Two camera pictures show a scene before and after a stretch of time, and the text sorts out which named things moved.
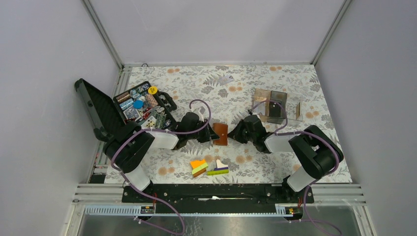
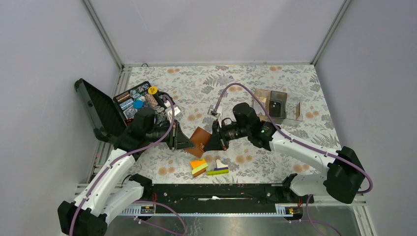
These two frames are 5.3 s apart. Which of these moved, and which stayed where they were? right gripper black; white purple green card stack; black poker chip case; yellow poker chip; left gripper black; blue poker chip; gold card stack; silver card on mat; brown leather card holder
Moved: right gripper black; brown leather card holder; left gripper black
Stayed: yellow poker chip; white purple green card stack; silver card on mat; black poker chip case; blue poker chip; gold card stack
